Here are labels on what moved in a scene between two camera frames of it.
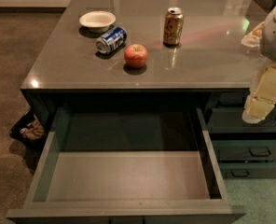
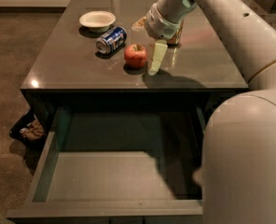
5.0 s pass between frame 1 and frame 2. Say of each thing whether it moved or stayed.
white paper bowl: stayed
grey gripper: moved
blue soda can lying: stayed
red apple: stayed
